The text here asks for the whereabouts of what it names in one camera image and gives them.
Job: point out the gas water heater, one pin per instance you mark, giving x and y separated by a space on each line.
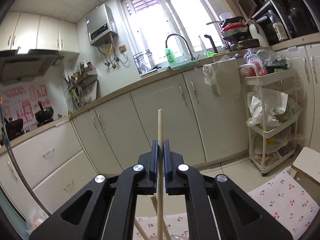
101 27

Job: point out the cherry print tablecloth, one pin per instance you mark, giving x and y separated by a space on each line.
282 197

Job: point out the white rolling storage cart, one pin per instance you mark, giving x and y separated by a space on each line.
271 89

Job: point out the chrome kitchen faucet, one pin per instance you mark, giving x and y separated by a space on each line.
182 47

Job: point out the wall utensil spice rack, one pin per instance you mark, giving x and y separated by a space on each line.
82 85

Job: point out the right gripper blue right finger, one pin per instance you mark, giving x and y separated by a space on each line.
168 170

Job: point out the hanging white trash bin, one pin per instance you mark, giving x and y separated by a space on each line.
223 76

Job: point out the black wok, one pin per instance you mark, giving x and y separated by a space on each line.
44 115

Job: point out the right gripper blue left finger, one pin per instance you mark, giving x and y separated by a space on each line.
153 169

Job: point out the black microwave oven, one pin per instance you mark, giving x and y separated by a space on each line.
250 7

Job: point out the white thermos jug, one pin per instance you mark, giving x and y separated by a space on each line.
257 32

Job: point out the stacked pans and pots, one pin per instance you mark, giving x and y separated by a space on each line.
236 34

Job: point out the green dish soap bottle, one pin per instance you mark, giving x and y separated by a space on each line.
170 56

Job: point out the clear glass jar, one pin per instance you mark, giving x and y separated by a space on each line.
176 237

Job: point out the range hood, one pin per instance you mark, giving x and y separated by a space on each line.
18 66

